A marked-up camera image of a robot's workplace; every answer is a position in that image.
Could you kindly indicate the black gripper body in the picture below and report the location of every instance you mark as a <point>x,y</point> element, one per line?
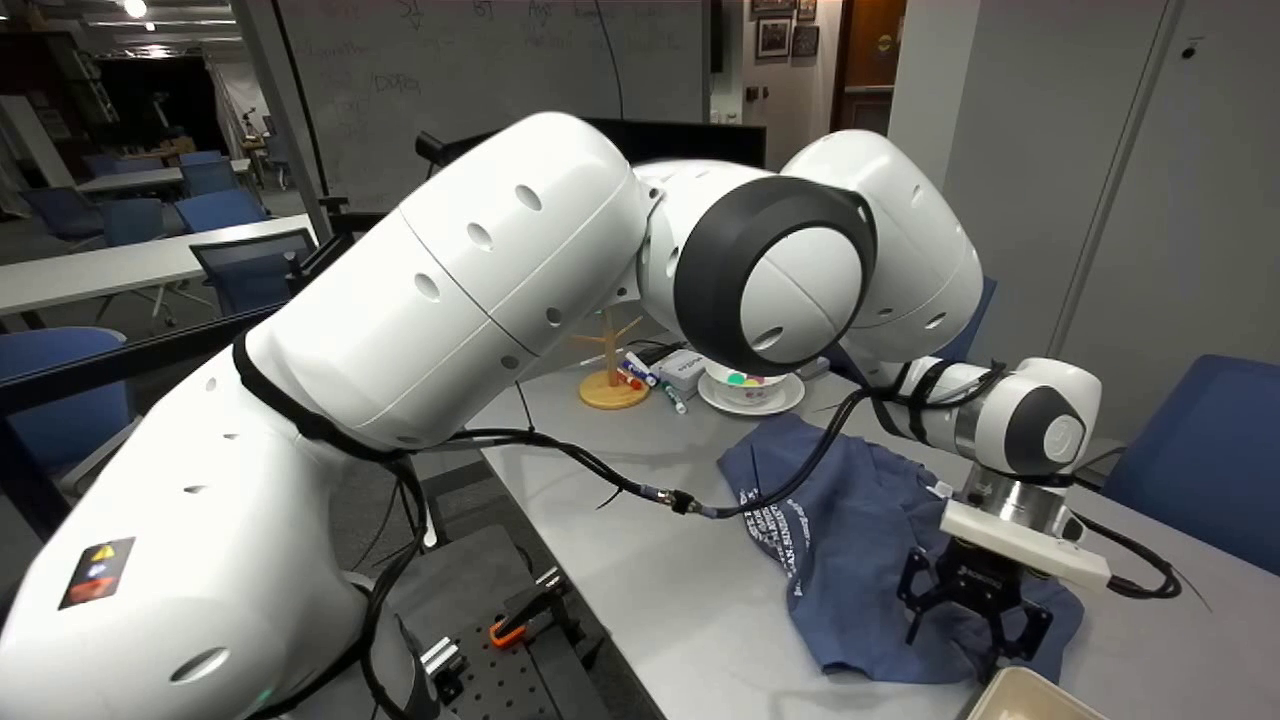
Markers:
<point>990,585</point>

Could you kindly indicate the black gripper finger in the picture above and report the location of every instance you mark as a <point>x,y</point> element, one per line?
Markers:
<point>1030,638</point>
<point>922,601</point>

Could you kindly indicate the blue printed t-shirt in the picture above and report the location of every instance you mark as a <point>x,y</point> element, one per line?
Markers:
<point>855,561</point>

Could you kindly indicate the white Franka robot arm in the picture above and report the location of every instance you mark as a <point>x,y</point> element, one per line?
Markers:
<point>441,306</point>

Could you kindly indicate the beige plastic tray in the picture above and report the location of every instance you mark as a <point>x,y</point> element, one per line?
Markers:
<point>1024,699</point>

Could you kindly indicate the white saucer plate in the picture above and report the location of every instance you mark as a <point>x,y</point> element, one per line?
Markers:
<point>784,398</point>

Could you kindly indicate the blue office chair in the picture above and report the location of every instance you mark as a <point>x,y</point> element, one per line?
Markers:
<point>92,213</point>
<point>65,403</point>
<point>254,280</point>
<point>222,204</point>
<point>990,319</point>
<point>1205,461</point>

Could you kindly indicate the white bowl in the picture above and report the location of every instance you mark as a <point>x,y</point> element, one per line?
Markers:
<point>740,385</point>

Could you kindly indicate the small white box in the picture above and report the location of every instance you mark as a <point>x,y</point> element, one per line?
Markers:
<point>682,375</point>

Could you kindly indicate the wooden mug tree stand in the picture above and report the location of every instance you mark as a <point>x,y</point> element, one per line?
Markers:
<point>610,390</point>

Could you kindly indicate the grey metal cabinet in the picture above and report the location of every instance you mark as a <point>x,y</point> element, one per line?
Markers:
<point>1132,201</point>

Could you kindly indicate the black computer monitor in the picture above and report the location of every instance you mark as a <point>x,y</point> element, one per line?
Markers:
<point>693,142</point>

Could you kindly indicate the white office table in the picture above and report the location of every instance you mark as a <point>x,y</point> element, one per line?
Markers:
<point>135,264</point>

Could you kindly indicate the black stereo camera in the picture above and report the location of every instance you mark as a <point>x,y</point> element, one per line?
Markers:
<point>455,145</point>

